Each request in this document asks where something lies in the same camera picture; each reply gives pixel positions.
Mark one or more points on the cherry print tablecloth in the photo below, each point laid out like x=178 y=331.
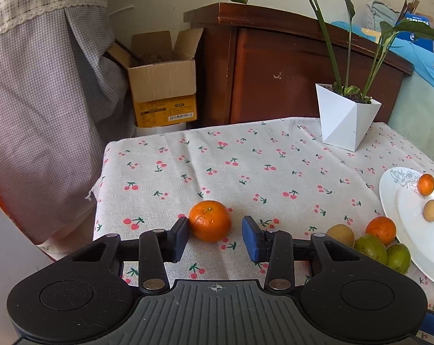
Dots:
x=238 y=165

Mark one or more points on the green lime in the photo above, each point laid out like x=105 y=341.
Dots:
x=398 y=258
x=370 y=248

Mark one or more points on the small tan round fruit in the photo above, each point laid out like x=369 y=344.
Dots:
x=432 y=210

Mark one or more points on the open cardboard box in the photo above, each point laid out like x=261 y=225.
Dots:
x=163 y=86

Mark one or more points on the green plant in white pot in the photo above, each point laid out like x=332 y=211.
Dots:
x=342 y=118

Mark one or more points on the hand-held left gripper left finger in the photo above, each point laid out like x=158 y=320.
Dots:
x=182 y=238

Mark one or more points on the white bucket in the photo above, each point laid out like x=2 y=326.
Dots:
x=159 y=129

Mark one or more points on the white plate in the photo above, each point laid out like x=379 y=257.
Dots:
x=411 y=230

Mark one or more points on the large orange mandarin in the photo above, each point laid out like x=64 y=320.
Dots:
x=209 y=221

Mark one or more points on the grey-green cushion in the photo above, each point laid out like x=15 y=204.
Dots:
x=378 y=14

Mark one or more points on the blue printed box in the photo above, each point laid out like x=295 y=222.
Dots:
x=418 y=21

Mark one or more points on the checked grey curtain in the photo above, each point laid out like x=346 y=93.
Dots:
x=40 y=97

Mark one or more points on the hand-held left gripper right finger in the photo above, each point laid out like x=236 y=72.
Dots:
x=249 y=240

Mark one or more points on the small orange mandarin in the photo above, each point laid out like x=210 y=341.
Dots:
x=426 y=184

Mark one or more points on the green mattress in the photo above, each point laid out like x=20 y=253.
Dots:
x=418 y=122

